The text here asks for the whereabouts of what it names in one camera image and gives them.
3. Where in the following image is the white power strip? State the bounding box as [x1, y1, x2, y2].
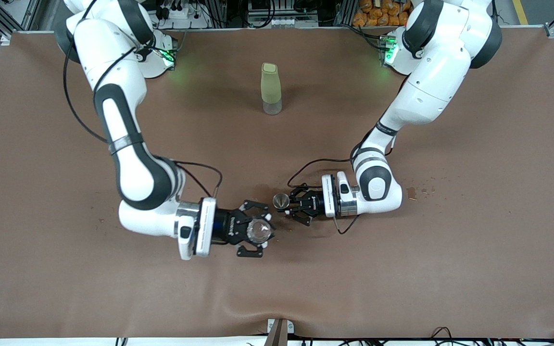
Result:
[158, 0, 209, 29]

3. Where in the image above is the orange snack pile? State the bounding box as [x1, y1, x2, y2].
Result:
[353, 0, 415, 27]

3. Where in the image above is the clear glass cup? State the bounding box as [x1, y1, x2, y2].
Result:
[246, 217, 276, 244]

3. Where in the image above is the steel double cone jigger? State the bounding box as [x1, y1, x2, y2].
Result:
[272, 193, 292, 213]

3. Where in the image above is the metal bracket with brown post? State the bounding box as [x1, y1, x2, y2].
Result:
[266, 319, 295, 346]

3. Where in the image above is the black equipment rack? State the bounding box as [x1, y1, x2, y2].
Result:
[247, 0, 319, 28]

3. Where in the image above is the green bottle with clear base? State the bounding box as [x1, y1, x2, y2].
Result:
[260, 62, 283, 116]

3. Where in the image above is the brown table mat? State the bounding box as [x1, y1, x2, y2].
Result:
[0, 26, 554, 339]

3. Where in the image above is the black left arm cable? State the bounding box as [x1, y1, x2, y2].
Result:
[287, 142, 395, 236]

